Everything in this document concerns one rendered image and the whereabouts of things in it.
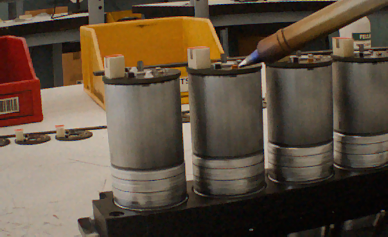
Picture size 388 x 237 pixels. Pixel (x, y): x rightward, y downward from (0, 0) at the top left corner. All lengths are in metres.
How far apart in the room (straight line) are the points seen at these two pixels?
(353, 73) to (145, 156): 0.08
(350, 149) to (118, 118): 0.09
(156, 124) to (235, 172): 0.03
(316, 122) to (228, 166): 0.03
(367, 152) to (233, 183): 0.05
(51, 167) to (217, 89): 0.16
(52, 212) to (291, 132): 0.11
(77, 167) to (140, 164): 0.15
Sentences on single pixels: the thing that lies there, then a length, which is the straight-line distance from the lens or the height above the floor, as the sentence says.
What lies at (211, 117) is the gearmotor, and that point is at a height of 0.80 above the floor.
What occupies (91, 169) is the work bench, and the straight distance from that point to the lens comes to 0.35.
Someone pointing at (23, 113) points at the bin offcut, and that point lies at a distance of 0.49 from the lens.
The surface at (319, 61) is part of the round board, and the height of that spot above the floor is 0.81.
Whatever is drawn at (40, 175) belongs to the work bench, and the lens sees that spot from 0.35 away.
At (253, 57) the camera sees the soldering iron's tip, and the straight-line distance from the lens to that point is 0.21.
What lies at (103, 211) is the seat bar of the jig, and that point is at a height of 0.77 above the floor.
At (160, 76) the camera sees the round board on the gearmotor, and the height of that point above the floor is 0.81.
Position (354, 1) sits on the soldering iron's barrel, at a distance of 0.20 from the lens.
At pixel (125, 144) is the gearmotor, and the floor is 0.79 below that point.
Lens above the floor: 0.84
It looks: 10 degrees down
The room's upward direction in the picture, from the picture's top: 3 degrees counter-clockwise
